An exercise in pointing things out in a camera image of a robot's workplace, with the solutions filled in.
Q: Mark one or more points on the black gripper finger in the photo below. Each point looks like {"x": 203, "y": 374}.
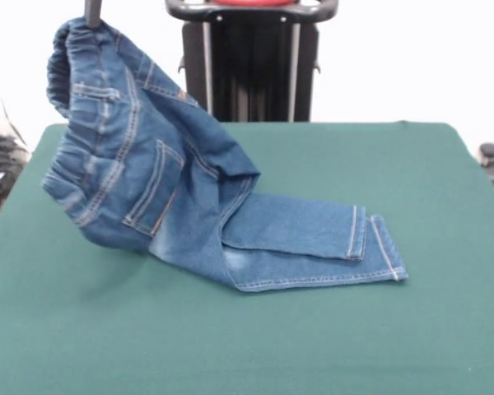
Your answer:
{"x": 93, "y": 12}

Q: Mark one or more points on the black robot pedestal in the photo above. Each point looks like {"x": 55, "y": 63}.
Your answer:
{"x": 251, "y": 70}

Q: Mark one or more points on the dark green table cloth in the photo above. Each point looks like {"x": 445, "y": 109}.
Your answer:
{"x": 271, "y": 349}

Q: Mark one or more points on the blue denim jeans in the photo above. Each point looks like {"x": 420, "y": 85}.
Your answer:
{"x": 148, "y": 164}

